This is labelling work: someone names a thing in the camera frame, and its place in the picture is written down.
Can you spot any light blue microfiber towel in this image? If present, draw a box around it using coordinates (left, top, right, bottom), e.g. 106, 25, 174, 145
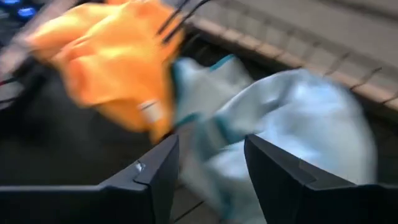
171, 55, 254, 125
178, 67, 379, 224

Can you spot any black table mat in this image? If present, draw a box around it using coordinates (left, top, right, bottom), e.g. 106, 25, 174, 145
0, 71, 175, 187

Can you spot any orange microfiber towel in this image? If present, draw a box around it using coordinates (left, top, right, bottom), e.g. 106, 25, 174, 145
51, 27, 186, 144
26, 0, 184, 63

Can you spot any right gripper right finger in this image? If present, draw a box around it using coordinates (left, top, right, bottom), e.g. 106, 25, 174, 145
244, 134, 398, 224

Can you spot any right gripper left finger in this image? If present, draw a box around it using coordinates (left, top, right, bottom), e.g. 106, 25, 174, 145
0, 134, 180, 224

